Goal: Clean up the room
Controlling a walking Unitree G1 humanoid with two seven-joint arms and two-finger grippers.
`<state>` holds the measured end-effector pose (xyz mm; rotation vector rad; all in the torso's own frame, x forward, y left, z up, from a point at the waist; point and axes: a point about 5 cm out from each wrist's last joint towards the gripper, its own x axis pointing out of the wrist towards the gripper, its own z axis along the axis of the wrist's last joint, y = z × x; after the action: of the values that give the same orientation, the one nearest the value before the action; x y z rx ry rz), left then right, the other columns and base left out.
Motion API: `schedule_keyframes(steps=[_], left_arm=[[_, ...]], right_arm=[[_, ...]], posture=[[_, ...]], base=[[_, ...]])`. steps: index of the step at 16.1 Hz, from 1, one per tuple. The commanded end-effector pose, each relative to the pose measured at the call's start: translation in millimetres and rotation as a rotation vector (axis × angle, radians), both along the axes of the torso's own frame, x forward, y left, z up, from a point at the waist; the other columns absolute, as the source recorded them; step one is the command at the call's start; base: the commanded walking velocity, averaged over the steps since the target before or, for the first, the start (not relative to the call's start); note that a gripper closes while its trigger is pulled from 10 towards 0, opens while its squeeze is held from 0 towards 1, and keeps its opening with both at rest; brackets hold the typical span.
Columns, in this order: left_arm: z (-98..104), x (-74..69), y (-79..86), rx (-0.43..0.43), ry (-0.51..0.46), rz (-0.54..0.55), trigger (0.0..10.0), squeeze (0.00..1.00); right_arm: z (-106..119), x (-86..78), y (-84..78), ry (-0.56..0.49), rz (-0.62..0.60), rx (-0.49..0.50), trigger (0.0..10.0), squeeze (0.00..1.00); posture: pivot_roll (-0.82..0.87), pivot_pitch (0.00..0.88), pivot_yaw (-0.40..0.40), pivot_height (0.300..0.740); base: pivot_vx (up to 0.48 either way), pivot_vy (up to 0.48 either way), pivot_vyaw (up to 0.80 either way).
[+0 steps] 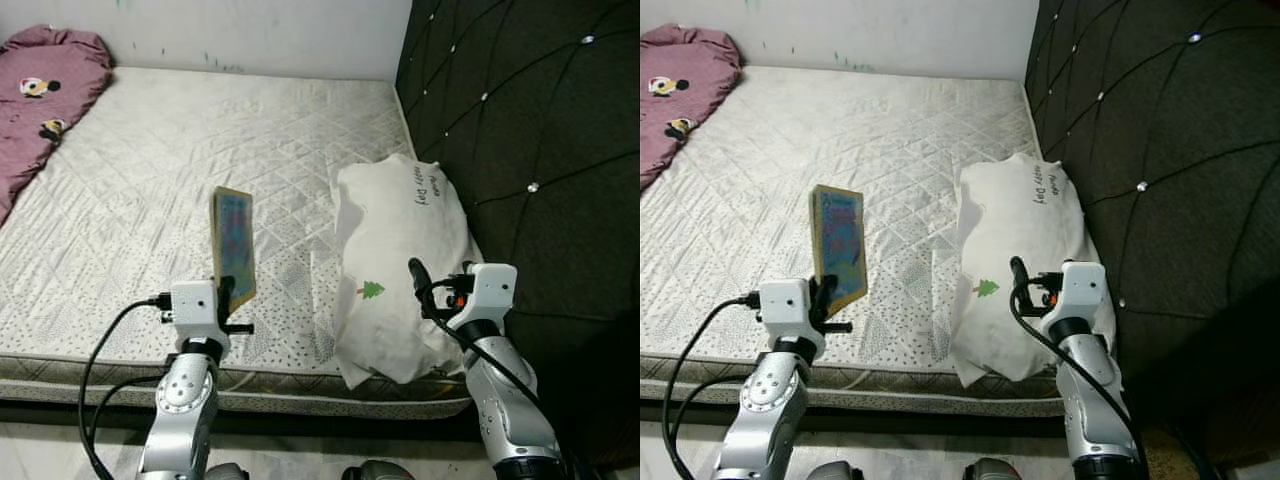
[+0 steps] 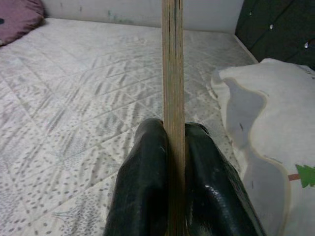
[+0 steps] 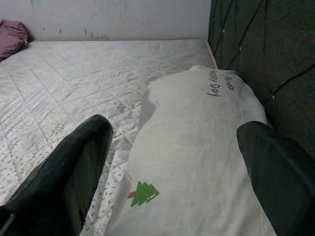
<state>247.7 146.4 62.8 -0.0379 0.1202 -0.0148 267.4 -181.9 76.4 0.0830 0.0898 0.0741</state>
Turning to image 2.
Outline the yellow-bordered blue children's book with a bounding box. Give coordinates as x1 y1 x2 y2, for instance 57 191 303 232
161 0 186 236

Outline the purple cartoon-print blanket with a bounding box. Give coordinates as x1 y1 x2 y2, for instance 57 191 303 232
0 0 46 47

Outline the black tufted headboard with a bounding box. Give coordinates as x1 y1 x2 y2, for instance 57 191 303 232
235 0 315 71

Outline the white pillow with tree print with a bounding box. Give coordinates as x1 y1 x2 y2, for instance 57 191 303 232
211 58 315 236

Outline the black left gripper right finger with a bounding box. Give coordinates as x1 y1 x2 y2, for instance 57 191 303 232
183 122 268 236

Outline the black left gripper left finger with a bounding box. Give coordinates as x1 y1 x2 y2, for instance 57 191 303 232
103 118 170 236

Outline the white quilted mattress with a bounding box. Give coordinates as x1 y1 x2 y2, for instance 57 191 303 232
0 17 259 236

